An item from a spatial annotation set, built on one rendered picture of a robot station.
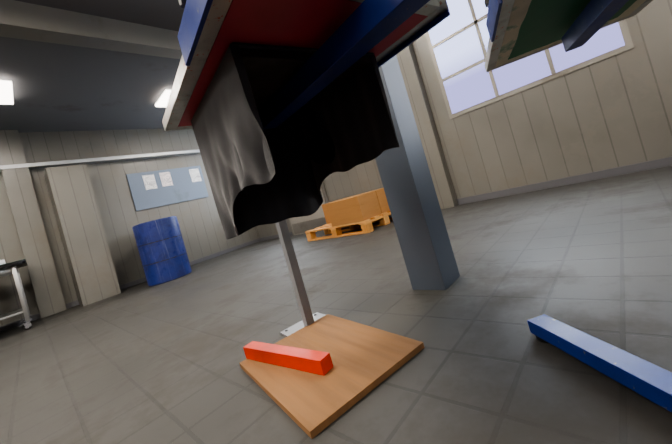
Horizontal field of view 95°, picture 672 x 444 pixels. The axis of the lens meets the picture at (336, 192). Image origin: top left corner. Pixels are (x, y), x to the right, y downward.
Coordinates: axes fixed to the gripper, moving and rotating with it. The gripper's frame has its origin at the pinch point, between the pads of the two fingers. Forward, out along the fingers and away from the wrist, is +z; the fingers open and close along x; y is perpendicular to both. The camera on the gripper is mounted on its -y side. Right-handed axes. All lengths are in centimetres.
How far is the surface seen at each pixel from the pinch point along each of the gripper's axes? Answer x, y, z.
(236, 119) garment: 11.2, -22.2, 20.2
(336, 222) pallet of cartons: 295, 195, 80
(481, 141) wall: 137, 330, 28
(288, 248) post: 75, 12, 62
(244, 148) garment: 11.7, -22.0, 27.3
